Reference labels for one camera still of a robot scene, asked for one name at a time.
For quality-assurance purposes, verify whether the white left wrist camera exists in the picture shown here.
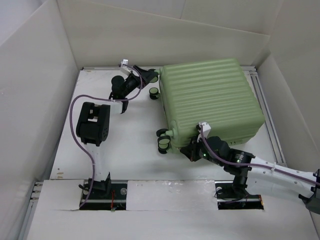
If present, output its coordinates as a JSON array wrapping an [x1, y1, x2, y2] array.
[[119, 59, 132, 76]]

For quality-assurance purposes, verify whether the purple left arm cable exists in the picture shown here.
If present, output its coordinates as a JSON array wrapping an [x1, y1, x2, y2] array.
[[70, 62, 143, 208]]

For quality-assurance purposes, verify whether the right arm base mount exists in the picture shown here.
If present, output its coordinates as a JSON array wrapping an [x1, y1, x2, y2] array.
[[214, 176, 264, 210]]

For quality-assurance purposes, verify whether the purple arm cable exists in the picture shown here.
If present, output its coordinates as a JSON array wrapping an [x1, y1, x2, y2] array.
[[198, 124, 320, 187], [70, 62, 143, 208]]

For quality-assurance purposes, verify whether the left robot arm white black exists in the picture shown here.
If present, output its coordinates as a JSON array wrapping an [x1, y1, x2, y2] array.
[[69, 63, 159, 200]]

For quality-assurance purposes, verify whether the green suitcase blue lining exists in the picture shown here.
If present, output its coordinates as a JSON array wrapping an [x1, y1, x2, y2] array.
[[149, 58, 265, 153]]

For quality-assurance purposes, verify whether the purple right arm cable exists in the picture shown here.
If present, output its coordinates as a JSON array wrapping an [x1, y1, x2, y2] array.
[[198, 124, 320, 187]]

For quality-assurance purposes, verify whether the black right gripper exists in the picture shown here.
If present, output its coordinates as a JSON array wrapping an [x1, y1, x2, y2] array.
[[179, 134, 225, 167]]

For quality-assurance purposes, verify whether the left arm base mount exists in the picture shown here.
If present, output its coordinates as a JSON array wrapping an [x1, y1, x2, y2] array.
[[78, 173, 128, 212]]

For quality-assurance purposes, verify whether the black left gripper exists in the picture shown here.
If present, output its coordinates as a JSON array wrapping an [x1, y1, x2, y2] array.
[[122, 65, 158, 97]]

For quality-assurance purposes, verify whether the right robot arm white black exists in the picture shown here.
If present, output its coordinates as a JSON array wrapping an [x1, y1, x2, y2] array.
[[180, 136, 320, 214]]

